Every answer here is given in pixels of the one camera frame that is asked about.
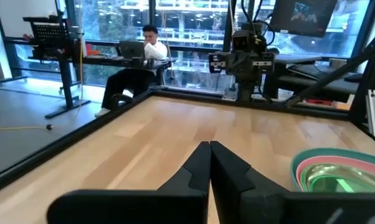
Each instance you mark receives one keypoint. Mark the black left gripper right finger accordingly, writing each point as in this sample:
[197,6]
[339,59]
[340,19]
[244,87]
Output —
[268,207]

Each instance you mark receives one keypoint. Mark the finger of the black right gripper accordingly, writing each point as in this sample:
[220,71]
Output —
[252,91]
[242,91]

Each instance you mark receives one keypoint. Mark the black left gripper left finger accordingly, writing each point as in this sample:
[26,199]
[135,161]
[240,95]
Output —
[144,207]

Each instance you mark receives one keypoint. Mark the small green plastic plate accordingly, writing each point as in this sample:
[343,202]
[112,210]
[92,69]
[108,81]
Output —
[334,174]

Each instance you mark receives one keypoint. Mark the pink plastic plate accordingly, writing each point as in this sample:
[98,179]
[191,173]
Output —
[340,160]

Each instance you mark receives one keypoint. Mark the black workstation desk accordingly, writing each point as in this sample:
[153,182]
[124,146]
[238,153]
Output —
[315,88]

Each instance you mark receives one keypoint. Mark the flat red item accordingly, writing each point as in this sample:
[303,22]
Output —
[318,102]

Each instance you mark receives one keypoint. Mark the black keyboard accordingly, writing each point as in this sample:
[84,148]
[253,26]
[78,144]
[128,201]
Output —
[318,72]

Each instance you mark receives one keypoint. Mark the black computer monitor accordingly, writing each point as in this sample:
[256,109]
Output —
[299,18]

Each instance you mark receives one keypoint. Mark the large dark green plate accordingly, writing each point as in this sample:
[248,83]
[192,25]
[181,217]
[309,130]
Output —
[330,151]

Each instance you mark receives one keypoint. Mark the person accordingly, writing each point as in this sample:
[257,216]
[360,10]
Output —
[153,49]

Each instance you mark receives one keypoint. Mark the black computer mouse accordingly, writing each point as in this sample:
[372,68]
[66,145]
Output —
[353,77]

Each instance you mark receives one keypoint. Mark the dark grey laptop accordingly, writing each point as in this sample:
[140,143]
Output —
[131,49]

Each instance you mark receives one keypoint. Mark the black standing desk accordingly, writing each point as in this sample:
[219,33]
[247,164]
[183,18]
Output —
[106,60]

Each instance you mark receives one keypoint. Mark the black pegboard stand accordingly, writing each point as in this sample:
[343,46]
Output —
[50,37]

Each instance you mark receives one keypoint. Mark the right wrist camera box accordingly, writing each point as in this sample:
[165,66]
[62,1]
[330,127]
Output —
[242,40]

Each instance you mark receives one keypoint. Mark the silver aluminium bracket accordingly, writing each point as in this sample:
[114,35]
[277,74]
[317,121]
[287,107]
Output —
[373,112]

